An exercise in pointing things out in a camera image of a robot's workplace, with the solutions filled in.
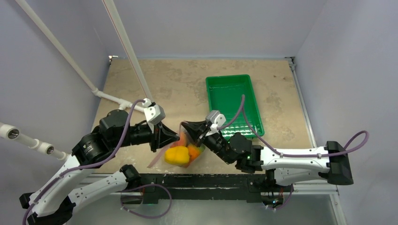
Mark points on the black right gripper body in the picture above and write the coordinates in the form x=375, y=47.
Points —
x=203, y=134

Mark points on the white pvc pipe frame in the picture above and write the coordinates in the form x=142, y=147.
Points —
x=12, y=133

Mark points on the yellow toy bell pepper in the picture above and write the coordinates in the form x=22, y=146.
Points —
x=177, y=156

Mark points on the clear pink zip top bag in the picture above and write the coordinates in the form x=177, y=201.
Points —
x=158, y=161

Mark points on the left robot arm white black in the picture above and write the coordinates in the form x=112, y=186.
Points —
x=61, y=197

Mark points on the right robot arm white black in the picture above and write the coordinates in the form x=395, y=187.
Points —
x=283, y=166

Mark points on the orange green toy mango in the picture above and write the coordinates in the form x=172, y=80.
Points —
x=194, y=151

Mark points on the orange toy pumpkin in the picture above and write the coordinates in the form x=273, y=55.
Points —
x=182, y=141

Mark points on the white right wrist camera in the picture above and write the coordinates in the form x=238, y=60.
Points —
x=215, y=120

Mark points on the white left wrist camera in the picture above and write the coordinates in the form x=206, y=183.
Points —
x=153, y=112

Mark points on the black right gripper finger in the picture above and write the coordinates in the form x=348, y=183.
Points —
x=198, y=127
x=194, y=138

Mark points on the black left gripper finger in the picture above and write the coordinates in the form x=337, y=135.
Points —
x=167, y=133
x=169, y=142

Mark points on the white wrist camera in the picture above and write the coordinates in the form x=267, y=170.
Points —
x=153, y=112
x=215, y=120

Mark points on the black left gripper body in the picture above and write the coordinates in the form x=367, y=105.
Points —
x=141, y=134

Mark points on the green plastic tray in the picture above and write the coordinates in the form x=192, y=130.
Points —
x=224, y=94

